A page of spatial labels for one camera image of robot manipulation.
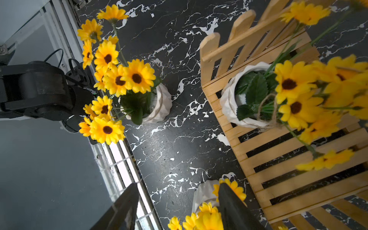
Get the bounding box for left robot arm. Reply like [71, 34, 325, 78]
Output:
[1, 61, 94, 121]

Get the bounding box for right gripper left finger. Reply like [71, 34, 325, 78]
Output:
[90, 183, 139, 230]

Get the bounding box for wooden two-tier shelf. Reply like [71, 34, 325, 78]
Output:
[200, 1, 368, 230]

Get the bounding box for sunflower pot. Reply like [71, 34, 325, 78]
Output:
[168, 178, 247, 230]
[220, 1, 368, 172]
[78, 4, 173, 145]

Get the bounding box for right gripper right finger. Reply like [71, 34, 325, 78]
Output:
[218, 183, 265, 230]

